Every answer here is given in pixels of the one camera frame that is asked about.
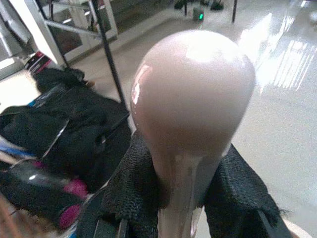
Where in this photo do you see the cloth-wrapped black left gripper right finger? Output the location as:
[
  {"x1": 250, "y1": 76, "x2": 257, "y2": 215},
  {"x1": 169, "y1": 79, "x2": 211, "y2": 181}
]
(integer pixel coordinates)
[{"x1": 203, "y1": 143, "x2": 293, "y2": 238}]

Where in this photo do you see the black furniture leg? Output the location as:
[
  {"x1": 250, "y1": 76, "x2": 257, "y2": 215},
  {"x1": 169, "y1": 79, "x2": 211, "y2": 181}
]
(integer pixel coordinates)
[{"x1": 231, "y1": 0, "x2": 239, "y2": 23}]

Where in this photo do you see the cloth-wrapped black left gripper left finger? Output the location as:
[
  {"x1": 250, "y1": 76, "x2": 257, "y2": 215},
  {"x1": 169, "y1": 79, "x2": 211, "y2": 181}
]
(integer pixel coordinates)
[{"x1": 98, "y1": 130, "x2": 172, "y2": 238}]

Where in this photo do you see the black jacket pile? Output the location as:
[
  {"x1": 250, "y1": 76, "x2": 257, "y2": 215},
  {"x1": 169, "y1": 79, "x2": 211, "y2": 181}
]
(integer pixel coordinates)
[{"x1": 0, "y1": 67, "x2": 132, "y2": 194}]

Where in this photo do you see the small device with green light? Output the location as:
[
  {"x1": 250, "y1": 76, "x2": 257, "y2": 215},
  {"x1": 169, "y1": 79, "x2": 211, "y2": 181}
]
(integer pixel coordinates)
[{"x1": 192, "y1": 6, "x2": 205, "y2": 22}]

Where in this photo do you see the black bag with pink trim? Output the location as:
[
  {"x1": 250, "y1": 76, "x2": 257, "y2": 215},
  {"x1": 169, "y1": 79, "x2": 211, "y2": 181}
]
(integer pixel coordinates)
[{"x1": 0, "y1": 158, "x2": 90, "y2": 232}]

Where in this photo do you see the pale pink broom handle knob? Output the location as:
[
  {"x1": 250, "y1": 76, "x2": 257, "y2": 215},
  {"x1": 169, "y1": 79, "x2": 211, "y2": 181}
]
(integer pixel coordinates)
[{"x1": 129, "y1": 29, "x2": 257, "y2": 238}]

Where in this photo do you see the red and black box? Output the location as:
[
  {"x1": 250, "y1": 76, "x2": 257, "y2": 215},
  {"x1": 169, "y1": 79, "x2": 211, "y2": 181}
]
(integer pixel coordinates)
[{"x1": 24, "y1": 51, "x2": 53, "y2": 74}]

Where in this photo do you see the black chair base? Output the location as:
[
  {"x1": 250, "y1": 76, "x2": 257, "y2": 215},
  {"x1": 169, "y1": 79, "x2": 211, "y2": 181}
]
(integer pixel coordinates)
[{"x1": 174, "y1": 0, "x2": 189, "y2": 15}]

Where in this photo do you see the white metal frame rack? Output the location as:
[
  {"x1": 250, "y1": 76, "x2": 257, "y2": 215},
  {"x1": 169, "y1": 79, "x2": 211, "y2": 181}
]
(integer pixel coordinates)
[{"x1": 0, "y1": 0, "x2": 118, "y2": 80}]

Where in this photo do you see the thin black metal pole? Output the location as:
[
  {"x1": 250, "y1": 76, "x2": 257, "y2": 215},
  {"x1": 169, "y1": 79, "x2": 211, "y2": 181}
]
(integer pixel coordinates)
[{"x1": 90, "y1": 0, "x2": 130, "y2": 112}]

